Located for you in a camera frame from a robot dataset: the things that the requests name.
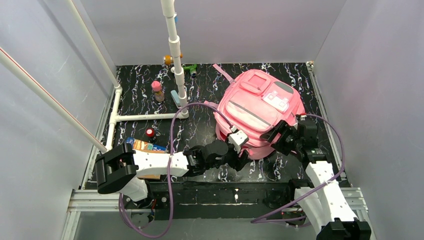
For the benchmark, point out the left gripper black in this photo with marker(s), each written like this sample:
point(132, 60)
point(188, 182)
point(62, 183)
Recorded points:
point(234, 153)

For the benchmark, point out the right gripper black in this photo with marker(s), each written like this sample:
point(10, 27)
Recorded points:
point(283, 136)

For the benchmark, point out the pink student backpack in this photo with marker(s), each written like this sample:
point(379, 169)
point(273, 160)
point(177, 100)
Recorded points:
point(255, 102)

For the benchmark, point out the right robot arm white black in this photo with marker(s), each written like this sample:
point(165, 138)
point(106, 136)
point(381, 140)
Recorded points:
point(320, 197)

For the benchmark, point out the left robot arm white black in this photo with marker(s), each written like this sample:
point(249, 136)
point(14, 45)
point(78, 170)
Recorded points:
point(121, 169)

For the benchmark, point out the red cap small bottle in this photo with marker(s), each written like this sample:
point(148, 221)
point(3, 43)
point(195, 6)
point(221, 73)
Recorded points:
point(151, 134)

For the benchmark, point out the orange children's book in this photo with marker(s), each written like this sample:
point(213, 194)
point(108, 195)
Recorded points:
point(149, 177)

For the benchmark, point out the light blue eraser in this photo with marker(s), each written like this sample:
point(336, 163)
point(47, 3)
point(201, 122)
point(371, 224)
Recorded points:
point(176, 98)

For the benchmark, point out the blue children's book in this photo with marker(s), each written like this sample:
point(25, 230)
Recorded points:
point(141, 145)

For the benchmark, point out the pink cap bottle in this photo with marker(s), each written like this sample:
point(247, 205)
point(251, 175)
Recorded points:
point(158, 91)

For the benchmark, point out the green white marker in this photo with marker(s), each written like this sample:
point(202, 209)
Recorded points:
point(192, 69)

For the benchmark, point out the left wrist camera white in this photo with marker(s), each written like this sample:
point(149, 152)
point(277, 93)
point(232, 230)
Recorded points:
point(237, 138)

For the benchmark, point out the orange bottle at wall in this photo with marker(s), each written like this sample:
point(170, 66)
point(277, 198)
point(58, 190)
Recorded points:
point(170, 60)

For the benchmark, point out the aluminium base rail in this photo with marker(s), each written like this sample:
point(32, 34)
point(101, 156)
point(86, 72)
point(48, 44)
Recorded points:
point(215, 202)

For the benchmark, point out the white pvc pipe frame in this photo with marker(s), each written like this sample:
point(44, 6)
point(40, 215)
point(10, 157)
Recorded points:
point(168, 9)

